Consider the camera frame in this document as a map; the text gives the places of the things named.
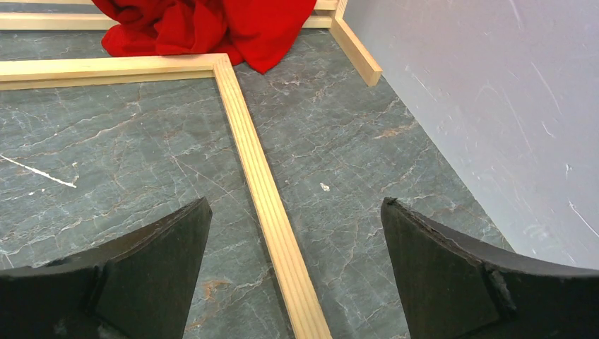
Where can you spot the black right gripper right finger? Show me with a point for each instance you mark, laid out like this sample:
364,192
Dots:
452,285

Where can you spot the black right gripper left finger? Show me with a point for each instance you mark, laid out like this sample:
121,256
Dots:
138,285

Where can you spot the light wooden picture frame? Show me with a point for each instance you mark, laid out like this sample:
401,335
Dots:
302,304

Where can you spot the red t-shirt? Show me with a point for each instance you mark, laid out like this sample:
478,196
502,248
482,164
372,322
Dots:
258,32

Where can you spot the wooden clothes rack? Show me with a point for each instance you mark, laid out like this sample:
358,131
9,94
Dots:
355,47

